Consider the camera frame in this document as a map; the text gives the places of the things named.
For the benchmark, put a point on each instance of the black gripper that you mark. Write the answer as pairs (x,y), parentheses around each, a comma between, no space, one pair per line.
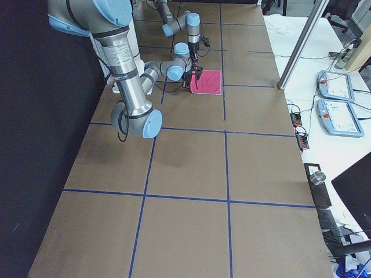
(193,53)
(188,77)

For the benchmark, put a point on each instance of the pink towel with white edging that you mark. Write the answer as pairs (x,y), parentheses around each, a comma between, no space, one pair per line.
(209,83)

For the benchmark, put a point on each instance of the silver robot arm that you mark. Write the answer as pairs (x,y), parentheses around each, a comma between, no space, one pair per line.
(187,21)
(110,22)

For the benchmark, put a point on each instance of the upper orange black connector box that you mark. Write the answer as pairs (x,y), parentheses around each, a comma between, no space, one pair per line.
(296,119)

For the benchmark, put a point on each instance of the orange black connector box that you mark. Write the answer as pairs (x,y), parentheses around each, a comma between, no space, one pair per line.
(296,119)
(302,140)

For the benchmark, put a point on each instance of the lower orange black connector box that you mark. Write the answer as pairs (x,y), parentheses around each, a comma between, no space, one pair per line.
(302,140)

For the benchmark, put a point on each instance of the upper teach pendant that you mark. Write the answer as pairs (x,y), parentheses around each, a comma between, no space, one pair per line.
(335,85)

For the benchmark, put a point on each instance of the teach pendant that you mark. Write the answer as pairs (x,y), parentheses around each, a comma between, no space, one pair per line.
(335,85)
(338,118)

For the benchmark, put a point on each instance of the white side table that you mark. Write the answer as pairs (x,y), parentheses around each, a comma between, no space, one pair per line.
(334,154)

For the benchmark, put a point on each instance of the lower teach pendant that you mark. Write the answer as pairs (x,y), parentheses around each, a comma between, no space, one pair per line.
(338,118)

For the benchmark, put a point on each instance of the black office chair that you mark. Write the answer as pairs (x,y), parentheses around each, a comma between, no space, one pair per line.
(348,15)

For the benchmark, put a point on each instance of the small metal cup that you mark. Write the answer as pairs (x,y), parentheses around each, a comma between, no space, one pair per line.
(317,178)

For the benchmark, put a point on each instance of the black flat box under cup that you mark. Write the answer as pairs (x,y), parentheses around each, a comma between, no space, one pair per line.
(319,192)

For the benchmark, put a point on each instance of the black computer monitor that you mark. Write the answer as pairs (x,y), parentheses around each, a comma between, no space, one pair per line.
(353,188)

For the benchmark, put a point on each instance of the aluminium frame post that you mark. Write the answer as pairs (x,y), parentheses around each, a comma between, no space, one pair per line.
(307,31)

